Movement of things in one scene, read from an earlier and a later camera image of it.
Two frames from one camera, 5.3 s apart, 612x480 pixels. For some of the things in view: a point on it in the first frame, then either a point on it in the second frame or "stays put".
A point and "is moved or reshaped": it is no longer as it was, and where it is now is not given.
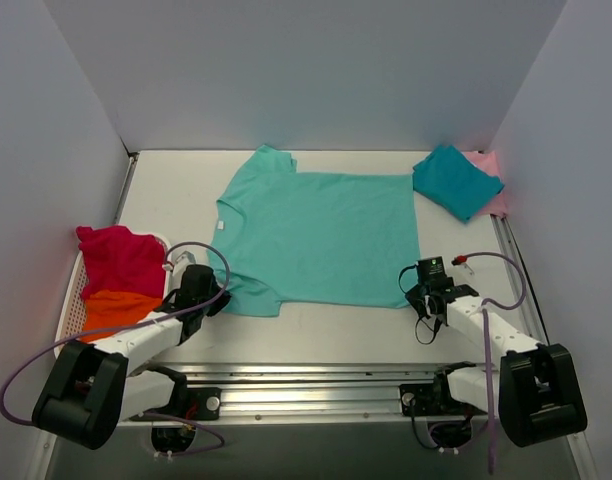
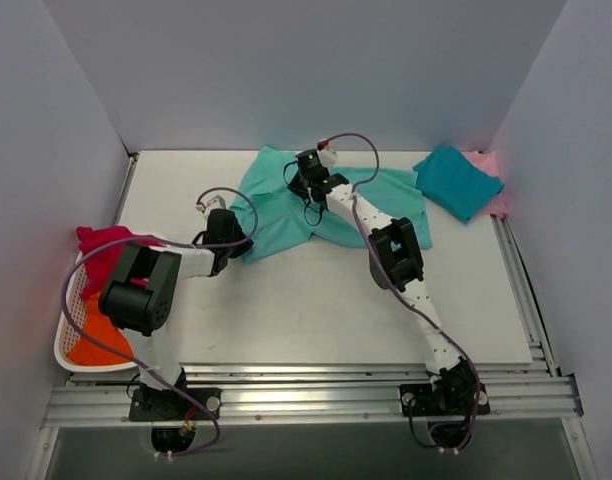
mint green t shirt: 287,237 is moved or reshaped
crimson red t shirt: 116,259 stays put
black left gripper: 214,300 → 238,243
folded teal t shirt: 451,179 stays put
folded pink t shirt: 496,206 stays put
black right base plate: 432,399 stays put
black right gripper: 423,295 → 296,183
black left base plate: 192,404 stays put
